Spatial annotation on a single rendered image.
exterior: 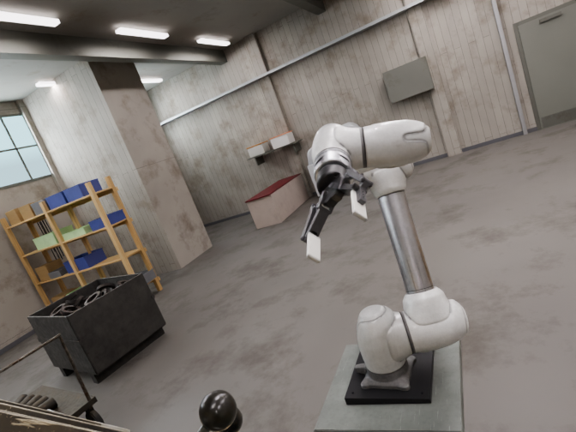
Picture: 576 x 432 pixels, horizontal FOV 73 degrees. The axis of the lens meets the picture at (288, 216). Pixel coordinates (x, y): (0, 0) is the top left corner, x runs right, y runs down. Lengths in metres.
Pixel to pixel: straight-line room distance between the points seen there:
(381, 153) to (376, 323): 0.71
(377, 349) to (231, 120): 9.86
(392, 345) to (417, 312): 0.15
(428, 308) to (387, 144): 0.72
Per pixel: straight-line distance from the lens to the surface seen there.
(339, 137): 0.96
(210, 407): 0.43
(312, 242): 0.80
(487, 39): 9.56
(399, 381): 1.58
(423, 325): 1.50
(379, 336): 1.47
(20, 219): 8.43
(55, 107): 9.24
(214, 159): 11.48
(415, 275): 1.50
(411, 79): 9.19
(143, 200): 8.18
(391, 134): 0.96
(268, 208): 8.62
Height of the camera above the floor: 1.75
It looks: 11 degrees down
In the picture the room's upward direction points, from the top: 21 degrees counter-clockwise
